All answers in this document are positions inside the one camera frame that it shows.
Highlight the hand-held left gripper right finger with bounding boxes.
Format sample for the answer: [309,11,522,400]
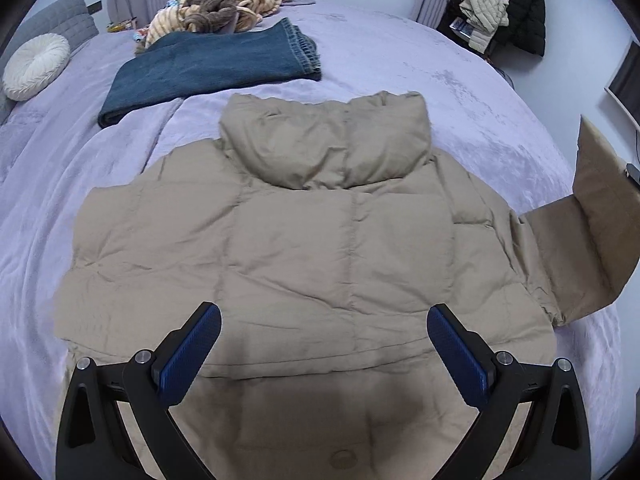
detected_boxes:
[428,302,592,480]

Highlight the beige hanging down jacket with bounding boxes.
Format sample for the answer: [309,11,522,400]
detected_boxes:
[459,0,510,53]

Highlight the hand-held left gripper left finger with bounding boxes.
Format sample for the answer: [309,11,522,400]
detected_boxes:
[55,301,222,480]

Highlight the black hanging coat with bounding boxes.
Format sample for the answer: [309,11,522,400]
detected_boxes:
[437,0,546,57]

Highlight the flat monitor screen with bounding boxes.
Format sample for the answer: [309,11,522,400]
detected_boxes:
[605,40,640,126]

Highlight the beige puffer jacket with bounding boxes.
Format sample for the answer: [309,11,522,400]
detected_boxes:
[52,91,568,480]

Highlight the grey quilted headboard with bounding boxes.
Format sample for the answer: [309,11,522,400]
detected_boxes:
[0,0,99,126]

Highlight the folded blue jeans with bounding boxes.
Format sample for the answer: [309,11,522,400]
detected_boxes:
[97,16,323,129]

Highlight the white round pillow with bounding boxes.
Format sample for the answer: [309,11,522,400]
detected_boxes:
[2,33,71,102]

